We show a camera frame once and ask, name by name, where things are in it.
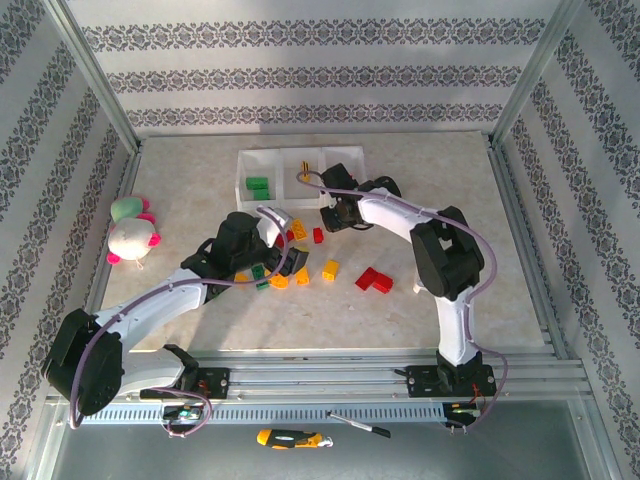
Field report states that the white green pink plush toy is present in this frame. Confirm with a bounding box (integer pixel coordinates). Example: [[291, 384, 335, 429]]
[[105, 195, 164, 271]]

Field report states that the orange black utility knife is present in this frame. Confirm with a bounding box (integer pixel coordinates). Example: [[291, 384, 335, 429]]
[[256, 428, 334, 451]]

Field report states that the black marker pen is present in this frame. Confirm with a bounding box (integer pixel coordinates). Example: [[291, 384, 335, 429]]
[[327, 410, 392, 439]]

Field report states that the grey metal shelf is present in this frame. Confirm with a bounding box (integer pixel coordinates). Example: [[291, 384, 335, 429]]
[[29, 399, 621, 480]]

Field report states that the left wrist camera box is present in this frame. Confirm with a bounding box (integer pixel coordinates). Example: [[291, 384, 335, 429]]
[[255, 204, 295, 249]]

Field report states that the aluminium side rail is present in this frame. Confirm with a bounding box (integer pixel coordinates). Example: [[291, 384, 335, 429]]
[[487, 139, 571, 361], [67, 148, 146, 364]]

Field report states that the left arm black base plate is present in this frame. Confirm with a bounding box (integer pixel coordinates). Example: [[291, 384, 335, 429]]
[[177, 367, 232, 401]]

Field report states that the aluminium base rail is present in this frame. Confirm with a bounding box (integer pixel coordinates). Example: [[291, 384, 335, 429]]
[[47, 349, 587, 402]]

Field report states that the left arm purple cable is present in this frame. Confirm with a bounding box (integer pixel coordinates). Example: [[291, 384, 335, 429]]
[[68, 204, 296, 439]]

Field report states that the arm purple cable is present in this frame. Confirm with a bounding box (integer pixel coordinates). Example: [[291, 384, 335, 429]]
[[68, 204, 296, 439], [296, 171, 510, 436]]

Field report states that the slotted metal cable duct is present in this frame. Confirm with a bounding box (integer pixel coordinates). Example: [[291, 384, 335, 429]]
[[67, 402, 447, 426]]

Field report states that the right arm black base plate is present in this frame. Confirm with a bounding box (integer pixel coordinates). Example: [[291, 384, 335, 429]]
[[404, 364, 497, 399]]

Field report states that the aluminium frame post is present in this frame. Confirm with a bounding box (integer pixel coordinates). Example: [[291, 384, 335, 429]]
[[489, 0, 586, 147], [42, 0, 144, 154]]

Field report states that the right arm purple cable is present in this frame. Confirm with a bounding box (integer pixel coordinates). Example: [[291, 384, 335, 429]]
[[296, 171, 510, 436]]

